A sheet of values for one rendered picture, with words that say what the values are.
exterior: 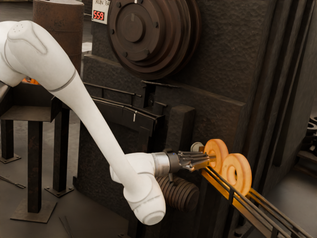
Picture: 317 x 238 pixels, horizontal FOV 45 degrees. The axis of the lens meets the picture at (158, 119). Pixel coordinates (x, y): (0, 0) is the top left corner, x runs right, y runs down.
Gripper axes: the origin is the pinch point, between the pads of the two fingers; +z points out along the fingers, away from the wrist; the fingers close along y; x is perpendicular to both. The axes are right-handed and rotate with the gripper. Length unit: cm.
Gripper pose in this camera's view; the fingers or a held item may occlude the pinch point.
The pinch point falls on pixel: (215, 157)
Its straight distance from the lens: 150.5
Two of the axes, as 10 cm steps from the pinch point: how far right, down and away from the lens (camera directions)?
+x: 0.5, -9.2, -3.9
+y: 3.2, 3.8, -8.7
